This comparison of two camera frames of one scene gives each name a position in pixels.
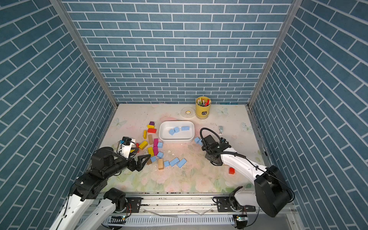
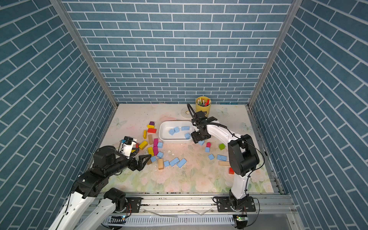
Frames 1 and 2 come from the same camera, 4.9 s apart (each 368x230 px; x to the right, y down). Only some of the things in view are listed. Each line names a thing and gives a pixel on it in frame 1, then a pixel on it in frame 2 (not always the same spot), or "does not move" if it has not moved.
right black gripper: x=207 y=155 to x=195 y=138
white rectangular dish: x=182 y=137 does not move
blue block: x=185 y=128 does not move
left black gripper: x=139 y=166 does not move
